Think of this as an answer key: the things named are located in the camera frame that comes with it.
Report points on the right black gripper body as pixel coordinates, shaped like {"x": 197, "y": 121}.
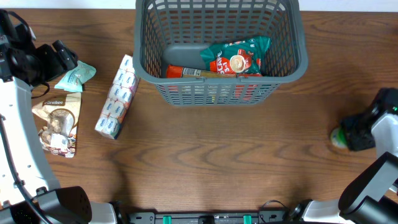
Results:
{"x": 354, "y": 135}

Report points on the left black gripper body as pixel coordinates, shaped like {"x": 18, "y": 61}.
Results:
{"x": 58, "y": 58}

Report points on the green lid jar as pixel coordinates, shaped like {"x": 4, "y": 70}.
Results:
{"x": 337, "y": 138}

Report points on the teal snack pouch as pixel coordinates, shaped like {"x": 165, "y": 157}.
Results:
{"x": 74, "y": 79}

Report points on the white tissue pack bundle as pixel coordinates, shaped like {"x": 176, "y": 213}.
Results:
{"x": 119, "y": 99}

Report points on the beige nuts bag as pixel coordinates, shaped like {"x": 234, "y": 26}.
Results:
{"x": 61, "y": 114}

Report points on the green Nescafe coffee bag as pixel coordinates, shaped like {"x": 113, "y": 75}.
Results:
{"x": 240, "y": 57}

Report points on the spaghetti pack with red ends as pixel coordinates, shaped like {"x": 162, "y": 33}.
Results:
{"x": 183, "y": 72}

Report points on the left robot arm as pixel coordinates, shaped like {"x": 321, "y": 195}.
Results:
{"x": 30, "y": 192}

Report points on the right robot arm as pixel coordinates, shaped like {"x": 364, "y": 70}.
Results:
{"x": 364, "y": 199}

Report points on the grey plastic basket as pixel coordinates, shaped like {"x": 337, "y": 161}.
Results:
{"x": 174, "y": 32}

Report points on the black rail at table edge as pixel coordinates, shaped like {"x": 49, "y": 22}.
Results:
{"x": 266, "y": 214}

